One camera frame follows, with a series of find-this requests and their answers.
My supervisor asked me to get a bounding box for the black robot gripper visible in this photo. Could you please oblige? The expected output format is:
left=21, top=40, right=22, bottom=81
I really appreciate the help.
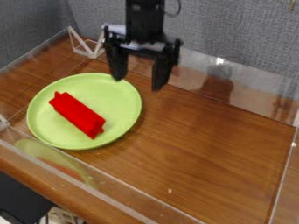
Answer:
left=102, top=0, right=182, bottom=91

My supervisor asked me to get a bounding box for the green round plate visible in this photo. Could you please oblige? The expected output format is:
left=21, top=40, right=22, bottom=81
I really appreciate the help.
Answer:
left=25, top=73, right=142, bottom=151

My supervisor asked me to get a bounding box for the red plastic block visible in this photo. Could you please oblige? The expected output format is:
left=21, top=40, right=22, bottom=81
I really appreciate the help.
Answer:
left=49, top=92, right=106, bottom=139

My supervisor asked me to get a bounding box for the white power strip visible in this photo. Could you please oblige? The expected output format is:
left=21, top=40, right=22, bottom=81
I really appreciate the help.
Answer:
left=38, top=206, right=85, bottom=224

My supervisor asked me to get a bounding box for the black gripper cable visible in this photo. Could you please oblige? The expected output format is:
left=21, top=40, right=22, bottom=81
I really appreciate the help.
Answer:
left=162, top=0, right=182, bottom=18

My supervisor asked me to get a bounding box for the clear acrylic enclosure wall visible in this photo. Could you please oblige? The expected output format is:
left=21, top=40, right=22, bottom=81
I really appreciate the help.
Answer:
left=0, top=31, right=299, bottom=224

